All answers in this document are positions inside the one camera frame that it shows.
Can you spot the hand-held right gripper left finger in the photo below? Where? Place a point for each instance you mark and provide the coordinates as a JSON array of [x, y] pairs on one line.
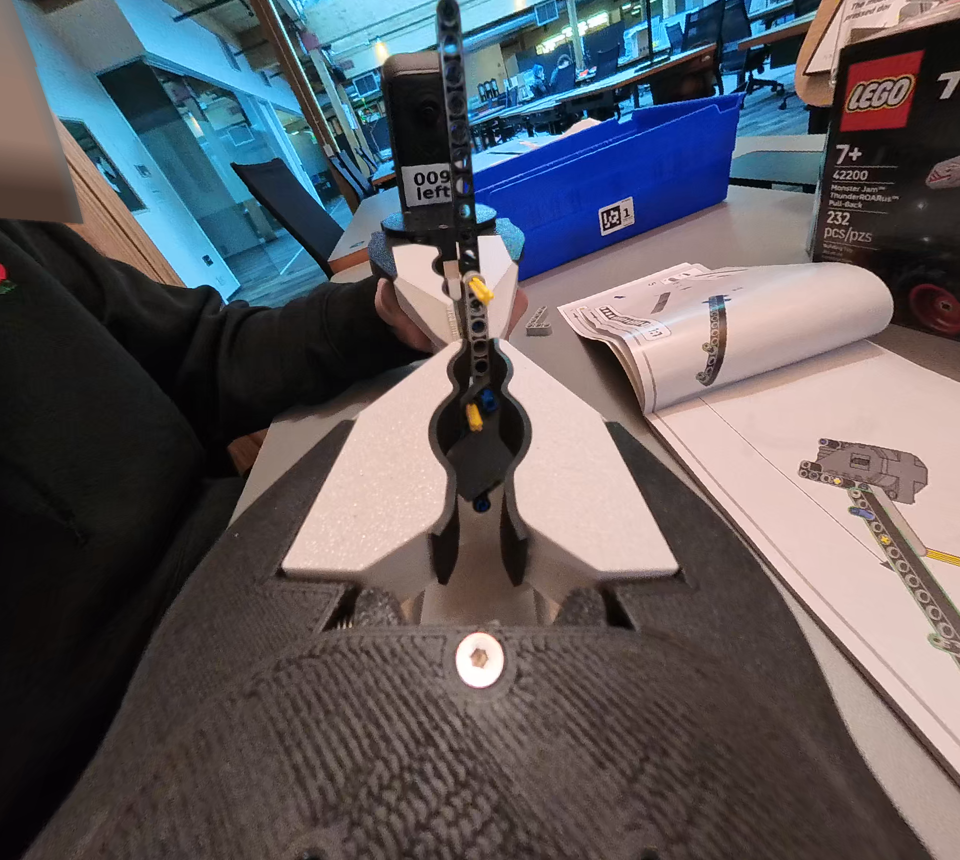
[[360, 500]]

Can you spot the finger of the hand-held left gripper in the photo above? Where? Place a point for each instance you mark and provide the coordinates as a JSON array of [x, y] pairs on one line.
[[504, 275], [420, 282]]

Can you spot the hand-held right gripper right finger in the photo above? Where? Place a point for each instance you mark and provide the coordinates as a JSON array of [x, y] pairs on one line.
[[592, 500]]

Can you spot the yellow toy axle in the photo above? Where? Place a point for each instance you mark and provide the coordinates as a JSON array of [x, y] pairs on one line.
[[477, 287]]

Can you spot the black toy beam assembly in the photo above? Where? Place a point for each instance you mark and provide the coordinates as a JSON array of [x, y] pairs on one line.
[[476, 470]]

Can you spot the person's left forearm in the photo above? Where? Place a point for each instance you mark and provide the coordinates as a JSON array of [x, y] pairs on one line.
[[300, 350]]

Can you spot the grey desk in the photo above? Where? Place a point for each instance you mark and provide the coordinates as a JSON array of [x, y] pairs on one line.
[[585, 380]]

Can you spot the person's left hand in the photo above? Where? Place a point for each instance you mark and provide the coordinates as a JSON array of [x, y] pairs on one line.
[[394, 316]]

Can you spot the small grey angled toy beam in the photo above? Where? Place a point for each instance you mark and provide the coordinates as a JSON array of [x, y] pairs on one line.
[[537, 326]]

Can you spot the black office chair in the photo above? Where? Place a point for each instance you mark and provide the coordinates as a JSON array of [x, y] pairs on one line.
[[292, 214]]

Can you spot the blue plastic bin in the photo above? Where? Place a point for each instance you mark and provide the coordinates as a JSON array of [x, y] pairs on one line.
[[660, 184]]

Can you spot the long wooden work table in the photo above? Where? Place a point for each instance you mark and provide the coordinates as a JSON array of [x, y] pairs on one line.
[[660, 61]]

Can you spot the person in black sweatshirt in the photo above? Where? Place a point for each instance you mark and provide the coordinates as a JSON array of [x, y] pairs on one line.
[[90, 537]]

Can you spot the white instruction booklet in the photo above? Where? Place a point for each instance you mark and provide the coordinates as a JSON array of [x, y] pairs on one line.
[[810, 320]]

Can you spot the grey table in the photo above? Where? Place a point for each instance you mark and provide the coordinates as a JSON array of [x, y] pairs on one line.
[[780, 158]]

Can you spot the black toy set box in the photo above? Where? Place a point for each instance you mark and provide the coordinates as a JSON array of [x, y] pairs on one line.
[[885, 214]]

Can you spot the black wall sign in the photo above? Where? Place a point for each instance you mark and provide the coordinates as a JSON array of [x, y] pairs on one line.
[[105, 166]]

